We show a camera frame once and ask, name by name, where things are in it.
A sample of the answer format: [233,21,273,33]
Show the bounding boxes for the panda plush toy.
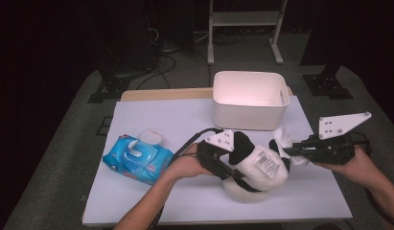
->
[221,129,291,204]

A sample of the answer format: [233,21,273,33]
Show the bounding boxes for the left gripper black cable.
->
[150,127,224,230]

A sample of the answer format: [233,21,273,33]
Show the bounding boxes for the blue wet wipes pack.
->
[102,130,174,186]

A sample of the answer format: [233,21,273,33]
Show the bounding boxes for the black stand base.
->
[87,70,131,104]
[302,65,355,101]

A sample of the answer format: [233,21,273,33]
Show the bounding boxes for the white wet wipe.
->
[269,126,310,168]

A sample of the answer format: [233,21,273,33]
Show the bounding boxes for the person's right hand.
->
[313,147,382,190]

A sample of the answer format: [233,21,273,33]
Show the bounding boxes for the white metal stand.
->
[207,0,289,66]

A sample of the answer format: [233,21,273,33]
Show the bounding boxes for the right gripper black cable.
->
[347,130,394,228]

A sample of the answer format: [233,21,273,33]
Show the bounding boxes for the person's left hand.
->
[164,143,216,182]

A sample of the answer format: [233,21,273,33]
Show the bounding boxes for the bundle of floor cables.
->
[135,27,212,90]

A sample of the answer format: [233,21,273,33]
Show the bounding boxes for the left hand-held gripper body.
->
[197,128,236,179]

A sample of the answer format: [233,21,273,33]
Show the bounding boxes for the black floor frame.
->
[96,116,113,137]

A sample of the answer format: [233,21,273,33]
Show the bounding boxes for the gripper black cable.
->
[150,127,224,230]
[347,130,394,228]

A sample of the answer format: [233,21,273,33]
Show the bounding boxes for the white storage bin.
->
[212,70,290,131]

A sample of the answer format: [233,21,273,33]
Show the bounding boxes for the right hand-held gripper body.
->
[308,111,372,166]

